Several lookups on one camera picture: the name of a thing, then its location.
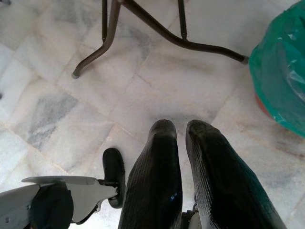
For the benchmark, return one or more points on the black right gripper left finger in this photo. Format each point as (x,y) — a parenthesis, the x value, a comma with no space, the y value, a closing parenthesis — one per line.
(155,181)

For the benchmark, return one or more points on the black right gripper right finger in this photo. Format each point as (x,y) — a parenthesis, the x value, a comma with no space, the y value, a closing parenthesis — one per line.
(221,186)

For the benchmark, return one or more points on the black robot left foot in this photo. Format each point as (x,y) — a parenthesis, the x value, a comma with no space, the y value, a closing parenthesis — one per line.
(114,167)

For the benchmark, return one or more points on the grey robot right leg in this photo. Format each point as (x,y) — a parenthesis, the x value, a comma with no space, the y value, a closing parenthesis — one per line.
(194,221)

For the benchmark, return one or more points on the green plastic bin bag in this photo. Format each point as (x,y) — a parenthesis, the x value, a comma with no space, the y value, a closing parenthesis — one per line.
(274,59)

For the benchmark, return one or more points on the brown curved metal table leg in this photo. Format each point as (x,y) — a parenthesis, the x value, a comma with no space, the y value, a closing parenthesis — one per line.
(202,45)
(112,23)

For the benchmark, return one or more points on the thin brown table brace rod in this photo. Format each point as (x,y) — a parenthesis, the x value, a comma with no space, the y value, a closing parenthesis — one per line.
(104,19)
(182,16)

